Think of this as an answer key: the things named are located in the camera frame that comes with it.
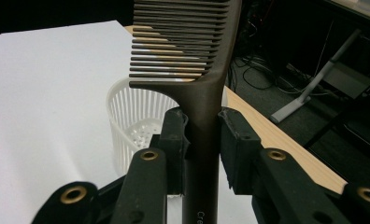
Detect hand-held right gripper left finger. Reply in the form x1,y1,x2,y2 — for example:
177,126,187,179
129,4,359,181
111,106,191,224

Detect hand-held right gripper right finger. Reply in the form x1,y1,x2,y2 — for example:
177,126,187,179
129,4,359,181
218,106,350,224

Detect dark brown comb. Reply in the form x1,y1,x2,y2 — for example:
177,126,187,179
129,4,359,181
128,0,243,224

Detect white plastic basket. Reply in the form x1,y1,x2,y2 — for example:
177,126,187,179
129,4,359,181
106,77,229,176

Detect white table leg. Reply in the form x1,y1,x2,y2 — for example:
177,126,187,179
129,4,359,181
269,28,363,124

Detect black folding chair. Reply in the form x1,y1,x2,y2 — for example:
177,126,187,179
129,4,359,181
303,74,370,171

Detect light wooden table top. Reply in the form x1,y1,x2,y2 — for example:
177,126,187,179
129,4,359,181
327,0,370,25

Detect bundle of black cables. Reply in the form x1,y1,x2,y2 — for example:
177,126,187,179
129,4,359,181
226,6,303,96

